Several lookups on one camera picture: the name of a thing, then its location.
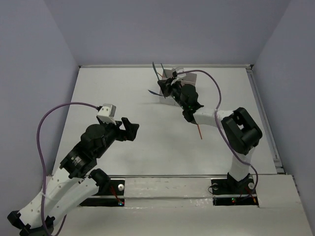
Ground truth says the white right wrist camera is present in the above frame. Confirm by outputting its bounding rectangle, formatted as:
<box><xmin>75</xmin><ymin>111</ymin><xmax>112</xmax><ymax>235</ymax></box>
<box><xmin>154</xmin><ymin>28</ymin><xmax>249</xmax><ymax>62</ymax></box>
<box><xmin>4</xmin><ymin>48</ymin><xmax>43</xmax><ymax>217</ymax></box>
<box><xmin>171</xmin><ymin>67</ymin><xmax>187</xmax><ymax>85</ymax></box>

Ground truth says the blue utensil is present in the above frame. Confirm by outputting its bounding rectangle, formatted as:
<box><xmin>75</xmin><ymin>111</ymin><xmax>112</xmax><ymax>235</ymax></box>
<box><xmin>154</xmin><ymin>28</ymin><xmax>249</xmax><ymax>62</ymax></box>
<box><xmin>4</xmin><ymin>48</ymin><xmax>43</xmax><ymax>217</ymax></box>
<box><xmin>148</xmin><ymin>89</ymin><xmax>162</xmax><ymax>96</ymax></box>

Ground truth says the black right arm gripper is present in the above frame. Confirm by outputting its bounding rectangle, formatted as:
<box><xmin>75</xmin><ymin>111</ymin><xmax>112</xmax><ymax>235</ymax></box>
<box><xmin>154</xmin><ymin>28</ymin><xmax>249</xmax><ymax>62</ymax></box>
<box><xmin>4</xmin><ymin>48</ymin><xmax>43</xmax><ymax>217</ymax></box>
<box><xmin>159</xmin><ymin>76</ymin><xmax>188</xmax><ymax>110</ymax></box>

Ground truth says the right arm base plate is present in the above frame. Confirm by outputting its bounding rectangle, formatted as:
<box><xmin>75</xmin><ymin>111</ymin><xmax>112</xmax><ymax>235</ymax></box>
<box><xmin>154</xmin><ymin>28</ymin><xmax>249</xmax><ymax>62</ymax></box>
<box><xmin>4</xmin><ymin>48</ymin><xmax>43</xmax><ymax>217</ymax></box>
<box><xmin>208</xmin><ymin>178</ymin><xmax>259</xmax><ymax>207</ymax></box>

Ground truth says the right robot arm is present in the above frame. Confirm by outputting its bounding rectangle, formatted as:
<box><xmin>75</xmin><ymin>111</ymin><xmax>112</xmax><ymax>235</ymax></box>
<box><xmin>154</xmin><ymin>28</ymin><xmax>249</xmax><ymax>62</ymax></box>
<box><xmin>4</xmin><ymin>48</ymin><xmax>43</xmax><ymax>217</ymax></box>
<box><xmin>157</xmin><ymin>76</ymin><xmax>262</xmax><ymax>194</ymax></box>

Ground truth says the white organizer box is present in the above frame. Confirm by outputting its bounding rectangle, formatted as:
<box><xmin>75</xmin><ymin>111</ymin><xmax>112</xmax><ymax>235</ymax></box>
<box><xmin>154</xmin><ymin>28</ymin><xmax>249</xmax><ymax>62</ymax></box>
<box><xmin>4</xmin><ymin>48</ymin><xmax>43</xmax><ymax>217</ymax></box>
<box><xmin>157</xmin><ymin>69</ymin><xmax>182</xmax><ymax>106</ymax></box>
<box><xmin>180</xmin><ymin>73</ymin><xmax>197</xmax><ymax>86</ymax></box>

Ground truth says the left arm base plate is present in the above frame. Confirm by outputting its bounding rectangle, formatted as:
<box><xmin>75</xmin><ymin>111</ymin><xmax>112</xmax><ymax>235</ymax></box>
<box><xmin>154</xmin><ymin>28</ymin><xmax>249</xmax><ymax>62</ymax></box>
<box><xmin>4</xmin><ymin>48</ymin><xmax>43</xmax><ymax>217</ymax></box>
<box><xmin>79</xmin><ymin>178</ymin><xmax>125</xmax><ymax>207</ymax></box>

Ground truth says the left white organizer box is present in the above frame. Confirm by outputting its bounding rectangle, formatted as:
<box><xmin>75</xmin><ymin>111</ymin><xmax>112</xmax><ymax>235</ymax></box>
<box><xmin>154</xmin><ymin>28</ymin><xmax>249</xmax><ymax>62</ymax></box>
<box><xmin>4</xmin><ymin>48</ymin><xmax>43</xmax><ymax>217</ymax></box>
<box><xmin>157</xmin><ymin>69</ymin><xmax>182</xmax><ymax>106</ymax></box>

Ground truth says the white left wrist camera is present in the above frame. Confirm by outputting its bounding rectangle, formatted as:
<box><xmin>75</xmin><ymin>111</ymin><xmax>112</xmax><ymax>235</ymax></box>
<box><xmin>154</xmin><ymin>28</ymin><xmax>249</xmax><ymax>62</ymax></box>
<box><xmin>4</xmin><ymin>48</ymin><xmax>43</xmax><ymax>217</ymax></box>
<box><xmin>96</xmin><ymin>103</ymin><xmax>116</xmax><ymax>125</ymax></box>

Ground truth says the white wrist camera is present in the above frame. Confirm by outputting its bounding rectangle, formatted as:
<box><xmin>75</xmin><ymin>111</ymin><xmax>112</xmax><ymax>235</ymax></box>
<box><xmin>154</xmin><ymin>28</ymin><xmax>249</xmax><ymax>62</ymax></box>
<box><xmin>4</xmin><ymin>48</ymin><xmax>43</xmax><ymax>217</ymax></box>
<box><xmin>171</xmin><ymin>67</ymin><xmax>187</xmax><ymax>85</ymax></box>
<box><xmin>96</xmin><ymin>103</ymin><xmax>116</xmax><ymax>125</ymax></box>

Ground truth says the right white organizer box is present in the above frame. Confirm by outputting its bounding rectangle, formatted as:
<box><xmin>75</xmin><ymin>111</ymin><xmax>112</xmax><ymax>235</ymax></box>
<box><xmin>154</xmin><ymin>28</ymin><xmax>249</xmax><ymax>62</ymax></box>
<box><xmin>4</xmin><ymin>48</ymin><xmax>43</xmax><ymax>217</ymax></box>
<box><xmin>180</xmin><ymin>73</ymin><xmax>197</xmax><ymax>86</ymax></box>

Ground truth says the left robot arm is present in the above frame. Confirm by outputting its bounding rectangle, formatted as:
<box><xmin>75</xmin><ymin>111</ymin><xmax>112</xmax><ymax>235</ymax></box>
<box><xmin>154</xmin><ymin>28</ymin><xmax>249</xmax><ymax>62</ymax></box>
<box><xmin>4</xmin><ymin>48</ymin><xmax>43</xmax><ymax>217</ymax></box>
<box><xmin>7</xmin><ymin>118</ymin><xmax>139</xmax><ymax>236</ymax></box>

